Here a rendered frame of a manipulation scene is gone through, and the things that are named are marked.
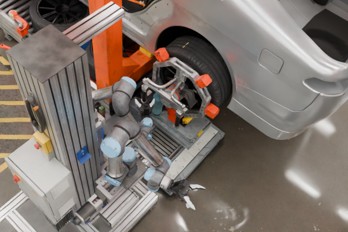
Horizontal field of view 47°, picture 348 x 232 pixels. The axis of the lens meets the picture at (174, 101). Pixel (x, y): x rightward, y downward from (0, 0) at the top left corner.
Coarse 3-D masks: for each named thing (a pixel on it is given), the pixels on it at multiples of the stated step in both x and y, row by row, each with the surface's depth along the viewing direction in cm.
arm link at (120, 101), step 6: (114, 96) 253; (120, 96) 252; (126, 96) 253; (114, 102) 253; (120, 102) 252; (126, 102) 254; (114, 108) 254; (120, 108) 253; (126, 108) 255; (120, 114) 255; (126, 114) 257; (132, 120) 264; (144, 132) 282
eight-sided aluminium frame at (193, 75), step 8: (160, 64) 310; (168, 64) 302; (176, 64) 297; (184, 64) 298; (160, 72) 328; (184, 72) 295; (192, 72) 296; (152, 80) 333; (160, 80) 335; (192, 80) 294; (200, 96) 301; (208, 96) 301; (208, 104) 308; (192, 112) 326; (200, 112) 315
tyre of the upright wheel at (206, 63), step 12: (180, 36) 322; (192, 36) 312; (168, 48) 309; (180, 48) 302; (192, 48) 302; (204, 48) 302; (156, 60) 326; (192, 60) 295; (204, 60) 296; (216, 60) 300; (204, 72) 294; (216, 72) 298; (228, 72) 306; (216, 84) 298; (228, 84) 309; (216, 96) 302; (228, 96) 320
